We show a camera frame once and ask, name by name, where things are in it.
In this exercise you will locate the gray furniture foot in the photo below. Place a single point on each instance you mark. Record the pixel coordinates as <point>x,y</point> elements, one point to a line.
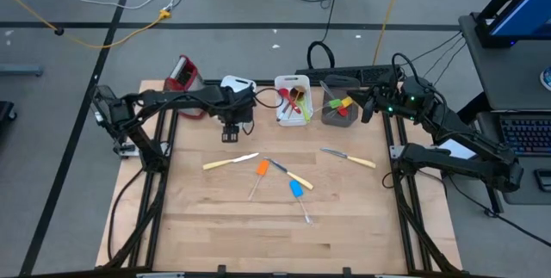
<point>21,70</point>

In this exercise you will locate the blue white round object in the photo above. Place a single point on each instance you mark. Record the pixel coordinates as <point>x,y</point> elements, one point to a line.
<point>546,79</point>

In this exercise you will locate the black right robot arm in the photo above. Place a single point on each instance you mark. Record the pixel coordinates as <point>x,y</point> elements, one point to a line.
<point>465,162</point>

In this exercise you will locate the white plastic bin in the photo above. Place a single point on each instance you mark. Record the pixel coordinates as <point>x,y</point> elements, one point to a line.
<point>297,123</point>
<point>237,81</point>

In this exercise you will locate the gray translucent plastic bin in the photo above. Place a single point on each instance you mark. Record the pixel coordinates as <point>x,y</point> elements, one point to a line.
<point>340,121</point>

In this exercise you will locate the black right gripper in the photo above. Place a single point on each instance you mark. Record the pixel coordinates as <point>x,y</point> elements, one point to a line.
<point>385,99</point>

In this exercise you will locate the black perforated metal bar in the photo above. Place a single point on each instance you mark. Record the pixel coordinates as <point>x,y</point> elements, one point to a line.
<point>344,73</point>

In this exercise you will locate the black backlit keyboard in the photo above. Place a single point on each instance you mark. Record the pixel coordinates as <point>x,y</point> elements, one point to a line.
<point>527,136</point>

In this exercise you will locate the gray computer desk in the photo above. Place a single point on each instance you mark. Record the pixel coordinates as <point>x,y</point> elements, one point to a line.
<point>508,80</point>

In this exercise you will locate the white paper sheet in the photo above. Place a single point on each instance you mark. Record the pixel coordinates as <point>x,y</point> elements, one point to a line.
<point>456,149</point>

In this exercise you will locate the brown wooden spoon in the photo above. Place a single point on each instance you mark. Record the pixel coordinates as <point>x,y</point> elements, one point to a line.
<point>282,113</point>

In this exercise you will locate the red silicone spoon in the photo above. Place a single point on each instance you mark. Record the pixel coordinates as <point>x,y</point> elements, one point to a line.
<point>284,94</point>

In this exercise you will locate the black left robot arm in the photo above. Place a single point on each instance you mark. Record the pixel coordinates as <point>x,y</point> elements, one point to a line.
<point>172,97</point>

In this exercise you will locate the black device on desk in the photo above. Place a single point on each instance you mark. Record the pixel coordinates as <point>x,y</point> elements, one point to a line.
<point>543,180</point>

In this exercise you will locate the gold metal spoon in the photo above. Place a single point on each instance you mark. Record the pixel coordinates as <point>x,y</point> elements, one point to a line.
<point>297,94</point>

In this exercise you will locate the steel box grater red trim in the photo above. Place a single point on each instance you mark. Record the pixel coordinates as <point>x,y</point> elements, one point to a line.
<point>183,75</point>

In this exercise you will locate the lime green silicone spoon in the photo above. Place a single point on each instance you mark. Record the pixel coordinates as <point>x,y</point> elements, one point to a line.
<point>305,112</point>

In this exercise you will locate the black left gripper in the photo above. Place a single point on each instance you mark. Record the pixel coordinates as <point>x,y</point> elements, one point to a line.
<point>234,106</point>

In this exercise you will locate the black aluminium table frame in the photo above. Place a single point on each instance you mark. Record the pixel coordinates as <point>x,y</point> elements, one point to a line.
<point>404,226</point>

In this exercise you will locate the black computer monitor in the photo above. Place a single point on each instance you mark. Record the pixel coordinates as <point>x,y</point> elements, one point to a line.
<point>525,11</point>

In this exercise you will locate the black mesh box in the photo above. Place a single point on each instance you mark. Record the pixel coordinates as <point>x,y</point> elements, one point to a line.
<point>101,97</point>

